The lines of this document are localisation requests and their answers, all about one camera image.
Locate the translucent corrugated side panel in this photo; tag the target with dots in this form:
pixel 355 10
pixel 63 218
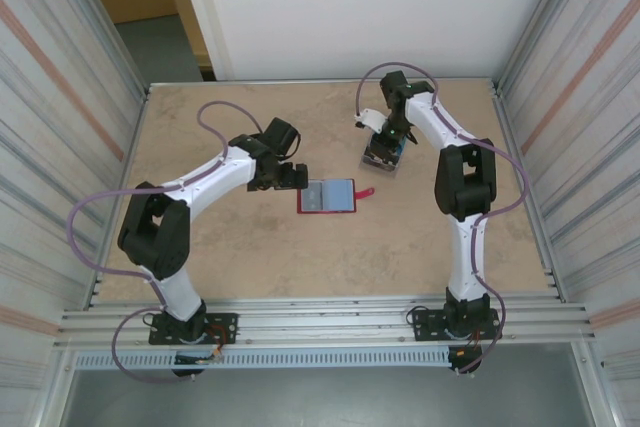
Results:
pixel 50 122
pixel 590 122

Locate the black credit card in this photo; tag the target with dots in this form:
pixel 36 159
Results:
pixel 377 163

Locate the white door frame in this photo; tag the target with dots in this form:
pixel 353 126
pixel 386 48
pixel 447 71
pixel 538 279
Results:
pixel 210 22

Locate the red card holder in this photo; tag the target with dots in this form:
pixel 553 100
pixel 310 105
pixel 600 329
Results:
pixel 340 194

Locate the small circuit board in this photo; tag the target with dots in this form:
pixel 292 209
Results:
pixel 195 359

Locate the blue credit card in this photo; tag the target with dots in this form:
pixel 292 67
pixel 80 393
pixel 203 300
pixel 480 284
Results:
pixel 401 148

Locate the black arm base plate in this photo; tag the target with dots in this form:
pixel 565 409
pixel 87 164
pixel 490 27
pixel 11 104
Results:
pixel 227 319
pixel 425 322

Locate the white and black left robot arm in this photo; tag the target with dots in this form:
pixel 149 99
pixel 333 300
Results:
pixel 215 177

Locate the aluminium rail frame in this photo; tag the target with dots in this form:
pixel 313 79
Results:
pixel 325 312

